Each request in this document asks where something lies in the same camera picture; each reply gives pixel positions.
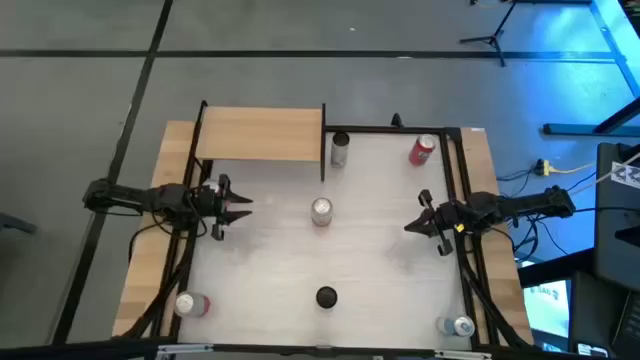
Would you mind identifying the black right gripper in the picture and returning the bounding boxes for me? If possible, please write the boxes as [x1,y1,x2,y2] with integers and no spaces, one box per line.
[403,188,474,257]

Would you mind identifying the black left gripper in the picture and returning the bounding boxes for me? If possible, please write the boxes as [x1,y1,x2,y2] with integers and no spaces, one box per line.
[189,173,254,242]

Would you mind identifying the silver Celsius Peach Vibe can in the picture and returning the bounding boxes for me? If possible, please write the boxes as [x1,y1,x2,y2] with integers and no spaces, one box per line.
[310,196,334,228]

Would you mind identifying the blue silver Red Bull can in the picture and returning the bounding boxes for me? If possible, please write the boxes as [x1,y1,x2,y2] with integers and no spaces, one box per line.
[435,314,476,338]

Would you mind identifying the pink and white beverage can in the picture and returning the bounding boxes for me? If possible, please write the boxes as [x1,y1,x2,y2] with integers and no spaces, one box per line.
[173,291,212,318]

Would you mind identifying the dark-lidded silver Celsius can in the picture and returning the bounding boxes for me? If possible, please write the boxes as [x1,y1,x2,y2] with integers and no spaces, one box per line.
[329,130,351,169]

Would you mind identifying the light wooden shelf board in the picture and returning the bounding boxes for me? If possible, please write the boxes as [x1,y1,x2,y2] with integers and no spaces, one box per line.
[195,106,324,163]

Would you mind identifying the lit computer monitor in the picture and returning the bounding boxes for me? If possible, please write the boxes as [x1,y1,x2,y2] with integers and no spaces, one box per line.
[522,278,572,354]

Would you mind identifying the black desktop device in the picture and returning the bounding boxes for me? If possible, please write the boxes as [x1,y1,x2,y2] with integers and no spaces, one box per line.
[569,269,640,360]

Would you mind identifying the black equipment case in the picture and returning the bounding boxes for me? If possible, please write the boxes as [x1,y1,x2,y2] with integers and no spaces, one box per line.
[593,142,640,294]

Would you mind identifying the black tripod stand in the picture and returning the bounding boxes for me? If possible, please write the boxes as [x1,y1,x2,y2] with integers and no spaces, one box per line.
[458,0,521,68]

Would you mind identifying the white patterned tag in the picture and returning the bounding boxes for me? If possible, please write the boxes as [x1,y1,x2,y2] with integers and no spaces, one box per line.
[610,160,640,190]

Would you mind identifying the black metal beam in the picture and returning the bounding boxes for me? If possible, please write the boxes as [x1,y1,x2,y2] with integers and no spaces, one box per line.
[0,338,640,360]

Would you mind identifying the black metal table frame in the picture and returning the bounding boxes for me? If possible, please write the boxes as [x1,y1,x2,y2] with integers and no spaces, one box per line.
[167,124,501,351]

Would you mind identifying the black left arm cable bundle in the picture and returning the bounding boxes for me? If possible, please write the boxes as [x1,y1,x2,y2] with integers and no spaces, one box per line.
[119,219,201,341]

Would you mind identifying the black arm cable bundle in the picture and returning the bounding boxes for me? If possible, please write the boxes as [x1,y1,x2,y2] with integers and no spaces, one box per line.
[457,234,534,350]
[119,219,201,341]

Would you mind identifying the black frame wooden shelf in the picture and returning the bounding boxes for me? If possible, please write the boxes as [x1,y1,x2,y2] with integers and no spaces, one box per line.
[187,99,329,184]

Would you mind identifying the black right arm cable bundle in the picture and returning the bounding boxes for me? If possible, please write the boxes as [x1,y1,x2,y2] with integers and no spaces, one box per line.
[457,234,534,350]

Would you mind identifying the round black table camera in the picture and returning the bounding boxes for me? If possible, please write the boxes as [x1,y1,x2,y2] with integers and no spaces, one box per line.
[315,285,339,310]

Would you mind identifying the yellow extension cord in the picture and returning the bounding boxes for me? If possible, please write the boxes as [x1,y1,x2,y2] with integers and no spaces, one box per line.
[533,158,599,177]

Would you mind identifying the silver corner bracket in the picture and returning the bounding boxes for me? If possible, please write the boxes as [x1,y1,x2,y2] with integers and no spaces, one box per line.
[433,349,494,360]
[155,343,215,359]

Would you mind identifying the blue-lit metal desk frame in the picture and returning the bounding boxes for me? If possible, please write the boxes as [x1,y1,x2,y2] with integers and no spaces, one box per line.
[542,0,640,137]

